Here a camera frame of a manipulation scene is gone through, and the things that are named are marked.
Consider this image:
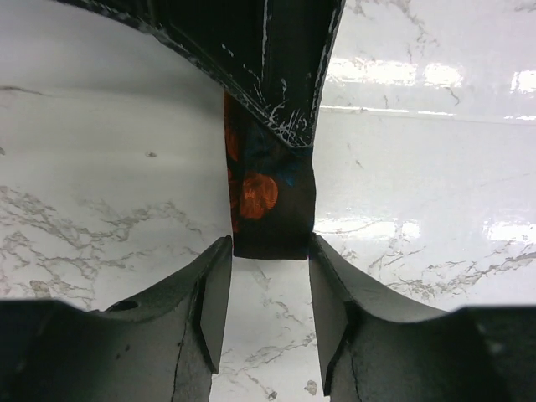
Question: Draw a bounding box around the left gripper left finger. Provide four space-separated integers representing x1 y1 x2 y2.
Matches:
1 237 232 401

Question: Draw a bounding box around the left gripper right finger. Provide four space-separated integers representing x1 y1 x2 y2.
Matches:
309 235 535 401

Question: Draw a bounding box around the black orange floral tie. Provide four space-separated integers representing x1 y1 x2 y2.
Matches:
78 0 344 260

